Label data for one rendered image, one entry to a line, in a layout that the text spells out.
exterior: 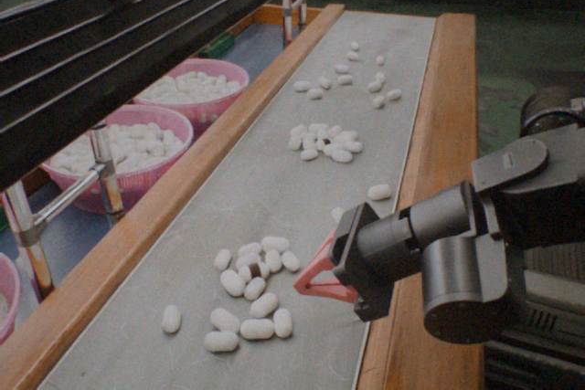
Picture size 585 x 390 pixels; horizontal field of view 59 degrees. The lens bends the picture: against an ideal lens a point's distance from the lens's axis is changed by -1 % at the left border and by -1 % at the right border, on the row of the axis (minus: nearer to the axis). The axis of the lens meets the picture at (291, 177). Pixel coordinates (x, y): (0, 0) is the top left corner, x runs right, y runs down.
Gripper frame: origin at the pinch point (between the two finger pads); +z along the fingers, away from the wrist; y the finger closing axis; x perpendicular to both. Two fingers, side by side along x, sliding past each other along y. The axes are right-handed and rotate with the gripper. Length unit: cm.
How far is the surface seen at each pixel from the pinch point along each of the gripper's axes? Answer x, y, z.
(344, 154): 2.3, -37.5, 6.7
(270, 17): -23, -137, 48
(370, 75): 2, -80, 10
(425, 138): 10.1, -46.5, -3.2
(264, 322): 1.5, 1.5, 6.3
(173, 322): -4.5, 4.1, 13.8
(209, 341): -1.4, 5.3, 10.0
